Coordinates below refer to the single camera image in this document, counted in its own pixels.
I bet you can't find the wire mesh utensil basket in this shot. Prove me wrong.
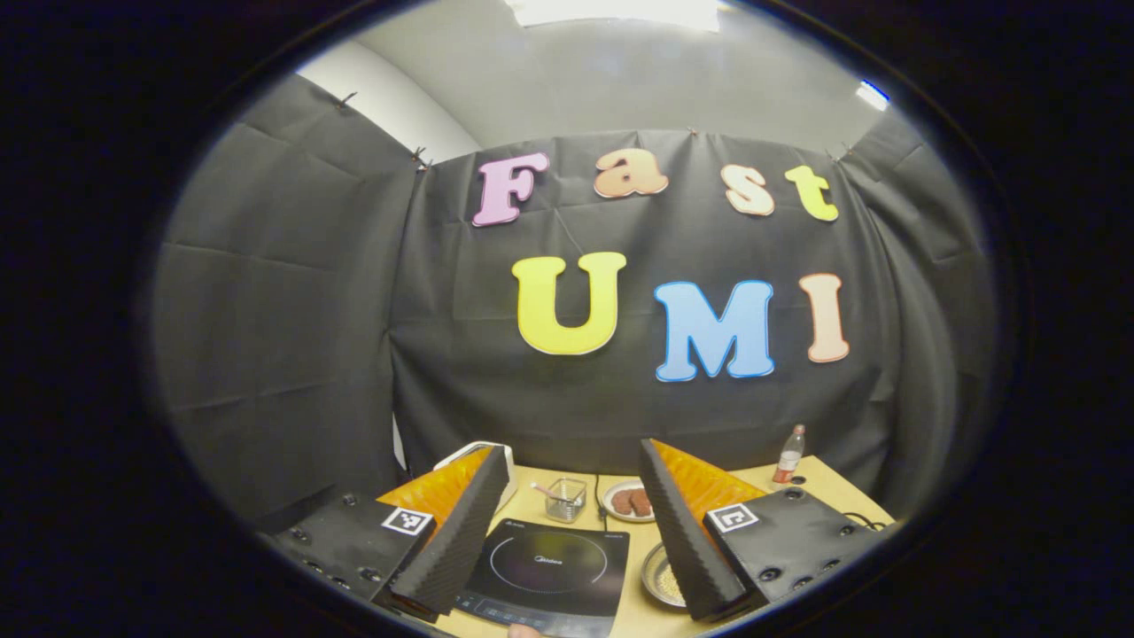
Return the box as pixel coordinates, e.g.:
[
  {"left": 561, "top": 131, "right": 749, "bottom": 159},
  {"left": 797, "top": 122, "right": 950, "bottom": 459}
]
[{"left": 543, "top": 477, "right": 587, "bottom": 524}]

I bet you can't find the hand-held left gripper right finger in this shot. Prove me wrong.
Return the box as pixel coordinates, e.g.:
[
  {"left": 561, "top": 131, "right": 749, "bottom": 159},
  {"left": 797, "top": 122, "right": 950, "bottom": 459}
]
[{"left": 638, "top": 438, "right": 889, "bottom": 623}]

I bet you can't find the large ceiling light panel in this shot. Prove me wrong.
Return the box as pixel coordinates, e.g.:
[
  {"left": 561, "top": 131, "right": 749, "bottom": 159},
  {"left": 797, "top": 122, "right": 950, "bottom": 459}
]
[{"left": 505, "top": 0, "right": 724, "bottom": 33}]

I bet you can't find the white toaster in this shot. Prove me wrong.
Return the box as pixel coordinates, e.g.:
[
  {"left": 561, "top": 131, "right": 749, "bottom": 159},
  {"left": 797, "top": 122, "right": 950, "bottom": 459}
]
[{"left": 432, "top": 441, "right": 518, "bottom": 515}]

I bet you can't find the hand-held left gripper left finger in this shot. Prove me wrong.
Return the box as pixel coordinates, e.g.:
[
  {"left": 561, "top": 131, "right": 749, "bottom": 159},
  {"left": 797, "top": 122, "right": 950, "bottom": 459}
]
[{"left": 266, "top": 443, "right": 513, "bottom": 623}]

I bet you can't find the black induction cooktop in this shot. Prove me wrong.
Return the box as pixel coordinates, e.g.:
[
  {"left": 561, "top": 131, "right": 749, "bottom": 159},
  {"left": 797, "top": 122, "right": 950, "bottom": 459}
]
[{"left": 454, "top": 518, "right": 631, "bottom": 638}]

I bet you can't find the stainless steel pot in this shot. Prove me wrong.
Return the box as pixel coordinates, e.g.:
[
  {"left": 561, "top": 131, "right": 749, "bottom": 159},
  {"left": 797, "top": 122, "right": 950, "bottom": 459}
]
[{"left": 641, "top": 541, "right": 692, "bottom": 611}]

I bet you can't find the round white plate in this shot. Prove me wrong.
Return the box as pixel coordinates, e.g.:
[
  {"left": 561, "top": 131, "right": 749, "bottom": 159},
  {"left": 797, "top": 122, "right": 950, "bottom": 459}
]
[{"left": 601, "top": 478, "right": 658, "bottom": 524}]

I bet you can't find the clear plastic water bottle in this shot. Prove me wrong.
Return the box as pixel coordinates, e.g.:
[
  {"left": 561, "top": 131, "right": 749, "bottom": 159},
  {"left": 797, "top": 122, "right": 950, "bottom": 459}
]
[{"left": 773, "top": 424, "right": 808, "bottom": 486}]

